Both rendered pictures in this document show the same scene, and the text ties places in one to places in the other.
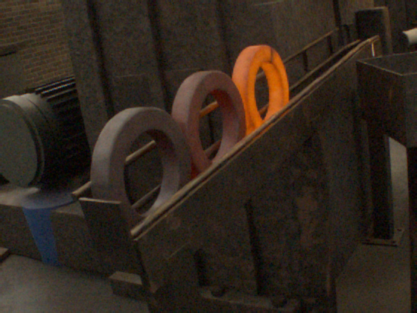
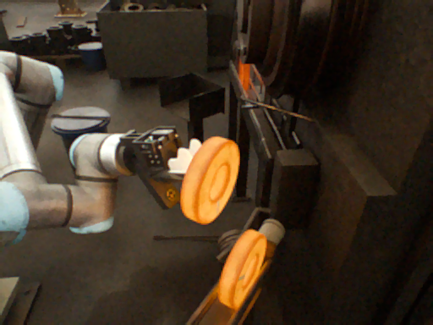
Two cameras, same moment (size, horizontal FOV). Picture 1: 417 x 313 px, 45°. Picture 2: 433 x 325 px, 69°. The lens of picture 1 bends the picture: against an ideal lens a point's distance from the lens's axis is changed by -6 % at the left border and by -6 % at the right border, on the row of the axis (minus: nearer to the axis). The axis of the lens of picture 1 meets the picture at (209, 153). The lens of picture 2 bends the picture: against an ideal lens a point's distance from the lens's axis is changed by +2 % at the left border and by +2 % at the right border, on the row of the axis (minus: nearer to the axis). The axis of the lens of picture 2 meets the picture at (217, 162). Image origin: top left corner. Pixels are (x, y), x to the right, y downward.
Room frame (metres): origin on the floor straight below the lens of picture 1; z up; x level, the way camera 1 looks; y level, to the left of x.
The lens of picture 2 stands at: (2.22, -1.23, 1.25)
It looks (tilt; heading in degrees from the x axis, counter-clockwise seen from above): 35 degrees down; 142
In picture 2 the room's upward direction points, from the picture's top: straight up
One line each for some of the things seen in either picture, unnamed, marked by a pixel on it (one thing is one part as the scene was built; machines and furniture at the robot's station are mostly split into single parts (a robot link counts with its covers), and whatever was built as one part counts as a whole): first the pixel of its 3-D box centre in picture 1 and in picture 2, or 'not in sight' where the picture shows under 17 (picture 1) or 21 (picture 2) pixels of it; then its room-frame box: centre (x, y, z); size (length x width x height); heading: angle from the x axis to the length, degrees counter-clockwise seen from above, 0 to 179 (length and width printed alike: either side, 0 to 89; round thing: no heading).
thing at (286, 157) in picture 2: (374, 42); (292, 190); (1.81, -0.64, 0.68); 0.11 x 0.08 x 0.24; 56
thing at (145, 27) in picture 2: not in sight; (157, 39); (-1.05, 0.46, 0.39); 1.03 x 0.83 x 0.79; 60
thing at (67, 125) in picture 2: not in sight; (89, 149); (0.43, -0.85, 0.22); 0.32 x 0.32 x 0.43
